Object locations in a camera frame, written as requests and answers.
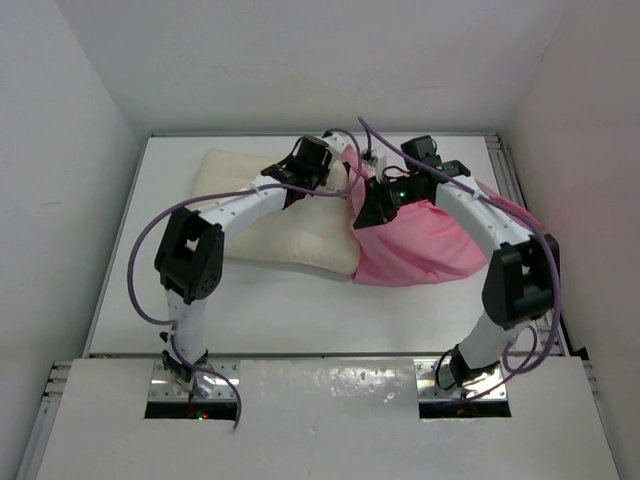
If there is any aluminium frame rail right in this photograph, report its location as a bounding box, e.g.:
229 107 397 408
484 132 571 357

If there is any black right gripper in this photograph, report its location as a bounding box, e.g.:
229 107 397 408
354 174 424 230

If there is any white foam front board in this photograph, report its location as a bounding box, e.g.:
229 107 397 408
39 358 617 479

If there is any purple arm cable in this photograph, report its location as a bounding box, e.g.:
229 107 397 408
128 134 374 432
357 116 560 401

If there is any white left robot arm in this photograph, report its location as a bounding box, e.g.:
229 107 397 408
154 134 347 386

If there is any cream pillow with bear print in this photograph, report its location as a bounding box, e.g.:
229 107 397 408
191 149 360 275

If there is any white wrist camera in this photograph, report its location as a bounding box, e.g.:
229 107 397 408
362 148 388 174
321 131 350 157

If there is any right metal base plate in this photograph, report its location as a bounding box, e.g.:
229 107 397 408
414 360 512 401

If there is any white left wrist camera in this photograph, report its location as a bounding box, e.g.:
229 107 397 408
321 131 350 157

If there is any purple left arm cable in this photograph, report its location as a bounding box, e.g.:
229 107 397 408
128 134 374 432

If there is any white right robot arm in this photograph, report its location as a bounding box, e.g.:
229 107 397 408
353 138 561 388

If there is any metal base plate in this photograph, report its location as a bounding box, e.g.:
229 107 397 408
147 362 240 403
414 360 512 401

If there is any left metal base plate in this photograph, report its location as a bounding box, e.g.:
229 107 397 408
147 362 240 403

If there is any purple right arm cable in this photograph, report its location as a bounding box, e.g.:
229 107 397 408
357 116 560 401

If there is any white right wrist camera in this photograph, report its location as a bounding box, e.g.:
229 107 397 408
362 148 388 174

